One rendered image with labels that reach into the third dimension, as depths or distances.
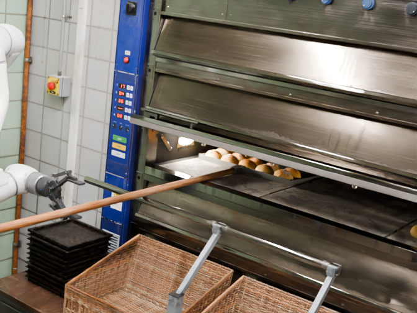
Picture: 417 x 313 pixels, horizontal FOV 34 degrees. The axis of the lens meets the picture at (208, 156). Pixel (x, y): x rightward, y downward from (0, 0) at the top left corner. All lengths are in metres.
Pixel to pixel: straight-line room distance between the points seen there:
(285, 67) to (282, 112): 0.19
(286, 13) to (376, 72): 0.45
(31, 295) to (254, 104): 1.34
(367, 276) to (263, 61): 0.95
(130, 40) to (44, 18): 0.64
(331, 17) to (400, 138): 0.53
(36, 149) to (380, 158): 1.97
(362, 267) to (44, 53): 1.98
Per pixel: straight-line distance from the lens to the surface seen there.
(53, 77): 3.52
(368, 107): 2.59
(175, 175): 3.11
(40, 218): 2.38
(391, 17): 2.57
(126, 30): 3.21
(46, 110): 3.69
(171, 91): 3.09
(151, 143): 3.22
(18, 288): 3.30
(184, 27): 3.06
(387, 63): 2.57
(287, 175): 3.21
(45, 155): 3.73
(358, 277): 2.72
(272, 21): 2.79
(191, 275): 2.48
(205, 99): 2.97
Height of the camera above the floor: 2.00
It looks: 13 degrees down
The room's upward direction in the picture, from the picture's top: 7 degrees clockwise
